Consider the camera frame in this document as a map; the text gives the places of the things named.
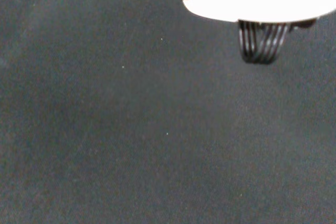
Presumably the black bench cloth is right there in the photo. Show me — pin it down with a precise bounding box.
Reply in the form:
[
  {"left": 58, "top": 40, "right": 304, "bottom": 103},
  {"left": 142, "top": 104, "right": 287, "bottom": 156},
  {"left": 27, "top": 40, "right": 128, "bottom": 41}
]
[{"left": 0, "top": 0, "right": 336, "bottom": 224}]

